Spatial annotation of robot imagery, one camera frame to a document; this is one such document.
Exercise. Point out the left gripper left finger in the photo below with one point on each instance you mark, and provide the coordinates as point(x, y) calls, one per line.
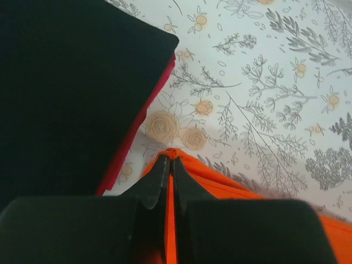
point(89, 229)

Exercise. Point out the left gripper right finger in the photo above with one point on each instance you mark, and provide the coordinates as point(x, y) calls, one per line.
point(212, 230)

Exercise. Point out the orange t-shirt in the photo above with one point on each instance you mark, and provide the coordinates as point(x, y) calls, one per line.
point(338, 232)

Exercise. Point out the folded red t-shirt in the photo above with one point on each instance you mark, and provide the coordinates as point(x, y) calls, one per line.
point(113, 170)

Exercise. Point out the floral patterned table mat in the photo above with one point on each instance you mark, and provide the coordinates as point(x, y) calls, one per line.
point(260, 92)

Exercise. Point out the folded black t-shirt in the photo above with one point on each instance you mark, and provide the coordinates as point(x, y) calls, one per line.
point(74, 76)

